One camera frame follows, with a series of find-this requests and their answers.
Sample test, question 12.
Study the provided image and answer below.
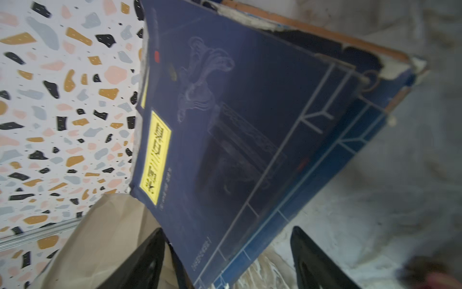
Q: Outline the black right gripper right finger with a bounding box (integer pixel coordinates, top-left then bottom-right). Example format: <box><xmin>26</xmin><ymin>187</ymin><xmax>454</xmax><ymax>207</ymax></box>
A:
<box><xmin>290</xmin><ymin>226</ymin><xmax>360</xmax><ymax>289</ymax></box>

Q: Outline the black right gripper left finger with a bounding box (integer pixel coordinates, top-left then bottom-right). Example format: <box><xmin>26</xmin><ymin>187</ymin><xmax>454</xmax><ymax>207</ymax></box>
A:
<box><xmin>98</xmin><ymin>228</ymin><xmax>166</xmax><ymax>289</ymax></box>

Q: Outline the beige canvas floral tote bag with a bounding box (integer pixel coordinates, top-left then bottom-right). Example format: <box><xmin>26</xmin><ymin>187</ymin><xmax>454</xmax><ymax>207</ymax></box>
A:
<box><xmin>30</xmin><ymin>193</ymin><xmax>192</xmax><ymax>289</ymax></box>

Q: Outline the aluminium corner frame post left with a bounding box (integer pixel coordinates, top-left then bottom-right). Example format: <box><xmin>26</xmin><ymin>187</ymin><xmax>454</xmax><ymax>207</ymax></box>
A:
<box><xmin>1</xmin><ymin>217</ymin><xmax>83</xmax><ymax>251</ymax></box>

